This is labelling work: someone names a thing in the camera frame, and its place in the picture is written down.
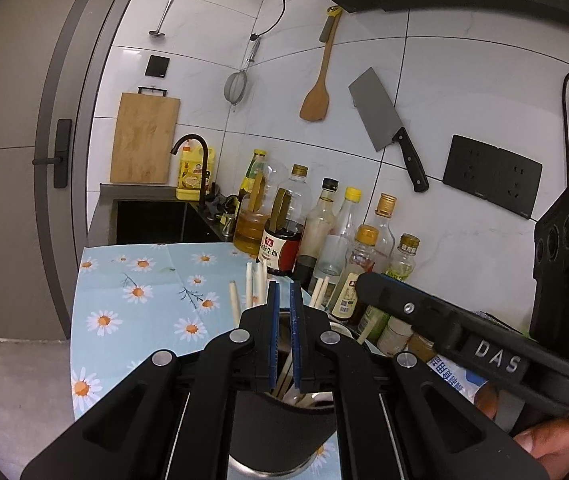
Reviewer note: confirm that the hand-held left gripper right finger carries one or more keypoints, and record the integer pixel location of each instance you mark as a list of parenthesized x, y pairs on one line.
[(295, 335)]

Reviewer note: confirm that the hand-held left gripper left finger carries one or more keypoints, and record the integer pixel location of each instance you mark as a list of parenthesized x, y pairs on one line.
[(273, 335)]

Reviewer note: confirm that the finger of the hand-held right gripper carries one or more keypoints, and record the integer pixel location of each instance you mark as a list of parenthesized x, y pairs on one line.
[(394, 302)]

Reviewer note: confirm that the bunch of wooden chopsticks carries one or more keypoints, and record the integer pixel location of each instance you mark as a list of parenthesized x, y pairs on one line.
[(255, 285)]

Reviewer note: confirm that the plain cream ceramic spoon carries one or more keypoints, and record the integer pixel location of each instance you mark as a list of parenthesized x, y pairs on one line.
[(292, 397)]

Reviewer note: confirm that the black utensil holder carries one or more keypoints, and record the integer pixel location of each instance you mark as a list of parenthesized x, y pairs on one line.
[(284, 430)]

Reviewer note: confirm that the person's right hand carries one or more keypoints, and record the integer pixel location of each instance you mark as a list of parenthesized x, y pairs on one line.
[(559, 440)]

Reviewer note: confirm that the white lidded jar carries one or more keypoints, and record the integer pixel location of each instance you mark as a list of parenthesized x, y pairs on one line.
[(394, 337)]

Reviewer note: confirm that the green label oil bottle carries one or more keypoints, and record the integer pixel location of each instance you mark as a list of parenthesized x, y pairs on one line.
[(404, 260)]

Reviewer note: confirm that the brown powder jar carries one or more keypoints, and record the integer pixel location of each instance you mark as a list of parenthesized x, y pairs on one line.
[(419, 347)]

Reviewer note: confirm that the orange cap soy sauce bottle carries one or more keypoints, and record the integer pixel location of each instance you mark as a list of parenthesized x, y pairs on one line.
[(359, 260)]

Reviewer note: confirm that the large red label sauce bottle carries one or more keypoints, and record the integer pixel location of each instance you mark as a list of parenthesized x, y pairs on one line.
[(277, 252)]

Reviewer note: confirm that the gold cap glass bottle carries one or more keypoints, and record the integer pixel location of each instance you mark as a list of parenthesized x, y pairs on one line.
[(384, 220)]

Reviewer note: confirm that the yellow cap clear bottle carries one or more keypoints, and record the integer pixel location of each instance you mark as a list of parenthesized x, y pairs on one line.
[(349, 215)]

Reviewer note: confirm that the blue and white salt bag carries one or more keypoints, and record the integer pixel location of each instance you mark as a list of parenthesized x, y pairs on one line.
[(456, 380)]

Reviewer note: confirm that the black cap bottle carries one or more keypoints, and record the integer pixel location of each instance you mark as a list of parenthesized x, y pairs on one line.
[(319, 220)]

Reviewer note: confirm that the daisy print tablecloth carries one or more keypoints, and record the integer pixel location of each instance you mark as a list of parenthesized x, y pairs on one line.
[(129, 320)]

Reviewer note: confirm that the steel sink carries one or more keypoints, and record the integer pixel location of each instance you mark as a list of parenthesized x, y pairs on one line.
[(154, 220)]

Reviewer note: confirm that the black faucet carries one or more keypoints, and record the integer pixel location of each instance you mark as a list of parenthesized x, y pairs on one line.
[(206, 170)]

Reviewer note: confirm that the yellow cap green bottle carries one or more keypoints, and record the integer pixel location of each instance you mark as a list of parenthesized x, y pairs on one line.
[(257, 157)]

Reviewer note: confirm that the yellow plastic jug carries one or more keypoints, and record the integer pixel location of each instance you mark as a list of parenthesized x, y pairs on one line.
[(192, 175)]

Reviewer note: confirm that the wooden spatula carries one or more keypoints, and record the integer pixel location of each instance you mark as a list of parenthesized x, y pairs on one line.
[(317, 100)]

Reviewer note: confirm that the wooden cutting board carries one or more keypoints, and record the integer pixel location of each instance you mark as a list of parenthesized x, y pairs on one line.
[(144, 135)]

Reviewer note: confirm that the hanging metal strainer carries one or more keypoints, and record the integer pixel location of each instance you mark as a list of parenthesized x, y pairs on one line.
[(237, 87)]

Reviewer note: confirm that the grey door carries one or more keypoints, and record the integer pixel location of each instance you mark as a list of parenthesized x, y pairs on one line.
[(14, 210)]

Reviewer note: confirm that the hanging metal ladle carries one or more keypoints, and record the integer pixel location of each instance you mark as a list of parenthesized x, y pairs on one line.
[(164, 12)]

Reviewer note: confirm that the black wall socket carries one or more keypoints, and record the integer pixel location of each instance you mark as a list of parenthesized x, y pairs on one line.
[(469, 165), (519, 182)]

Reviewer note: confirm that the black wall switch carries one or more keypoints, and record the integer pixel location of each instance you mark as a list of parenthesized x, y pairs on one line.
[(157, 66)]

